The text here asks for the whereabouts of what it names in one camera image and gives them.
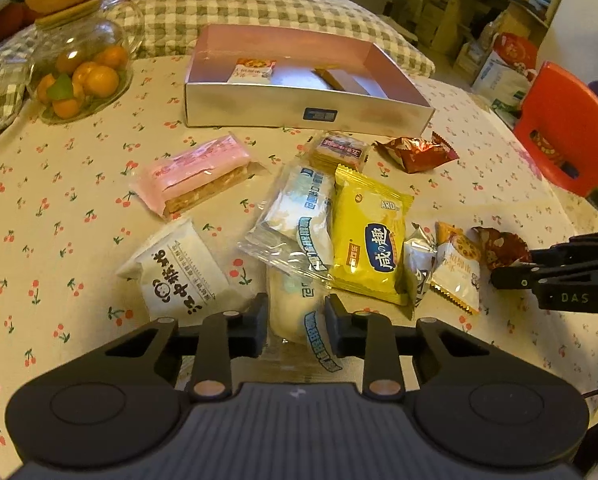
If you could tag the clear bread packet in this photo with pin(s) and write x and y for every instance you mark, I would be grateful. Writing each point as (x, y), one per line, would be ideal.
(289, 210)
(296, 316)

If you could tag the yellow cracker packet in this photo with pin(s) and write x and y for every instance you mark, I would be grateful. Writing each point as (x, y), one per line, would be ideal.
(369, 240)

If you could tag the red gift bag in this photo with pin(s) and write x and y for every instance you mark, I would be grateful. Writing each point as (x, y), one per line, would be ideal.
(516, 52)

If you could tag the pile of kumquats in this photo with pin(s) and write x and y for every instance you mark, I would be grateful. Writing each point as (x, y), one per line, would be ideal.
(99, 80)

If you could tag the green checkered quilt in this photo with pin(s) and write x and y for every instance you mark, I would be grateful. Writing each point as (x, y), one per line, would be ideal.
(259, 15)

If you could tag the red candy packet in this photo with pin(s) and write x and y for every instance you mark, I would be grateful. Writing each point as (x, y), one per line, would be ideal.
(414, 155)
(499, 250)

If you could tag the brown snack packet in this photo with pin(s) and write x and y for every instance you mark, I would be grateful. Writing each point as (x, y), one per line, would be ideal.
(344, 80)

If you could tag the small purple cracker packet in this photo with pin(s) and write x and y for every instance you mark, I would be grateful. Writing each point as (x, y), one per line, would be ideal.
(339, 150)

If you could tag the small orange plush cushion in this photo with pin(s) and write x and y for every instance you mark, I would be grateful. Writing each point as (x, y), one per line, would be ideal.
(6, 17)

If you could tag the small silver snack packet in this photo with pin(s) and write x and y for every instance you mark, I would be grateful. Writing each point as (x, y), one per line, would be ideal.
(419, 265)

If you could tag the silver pink cardboard box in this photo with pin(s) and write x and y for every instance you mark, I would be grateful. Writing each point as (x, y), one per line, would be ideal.
(244, 107)

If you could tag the glass jar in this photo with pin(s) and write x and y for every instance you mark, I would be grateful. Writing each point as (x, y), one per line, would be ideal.
(44, 60)

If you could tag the orange white biscuit packet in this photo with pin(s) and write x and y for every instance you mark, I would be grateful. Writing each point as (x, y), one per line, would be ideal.
(459, 272)
(251, 69)

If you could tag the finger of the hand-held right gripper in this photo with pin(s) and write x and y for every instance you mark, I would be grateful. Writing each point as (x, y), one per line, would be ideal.
(511, 276)
(574, 247)

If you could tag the white cake packet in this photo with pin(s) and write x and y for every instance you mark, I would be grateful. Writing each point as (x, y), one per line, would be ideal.
(179, 270)

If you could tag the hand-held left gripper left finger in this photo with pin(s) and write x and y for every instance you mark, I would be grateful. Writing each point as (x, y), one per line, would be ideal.
(259, 321)

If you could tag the white printed bag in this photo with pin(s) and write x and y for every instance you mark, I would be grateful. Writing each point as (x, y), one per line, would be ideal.
(499, 80)

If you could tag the wooden desk shelf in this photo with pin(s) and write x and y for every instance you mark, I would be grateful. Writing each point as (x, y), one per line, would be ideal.
(459, 5)

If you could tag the pink wafer packet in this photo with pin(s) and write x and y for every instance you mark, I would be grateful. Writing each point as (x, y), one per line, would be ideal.
(194, 170)

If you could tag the red plastic stool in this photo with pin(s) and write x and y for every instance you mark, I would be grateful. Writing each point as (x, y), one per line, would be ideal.
(559, 110)

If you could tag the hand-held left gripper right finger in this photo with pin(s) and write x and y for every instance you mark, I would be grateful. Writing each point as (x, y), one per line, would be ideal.
(333, 321)

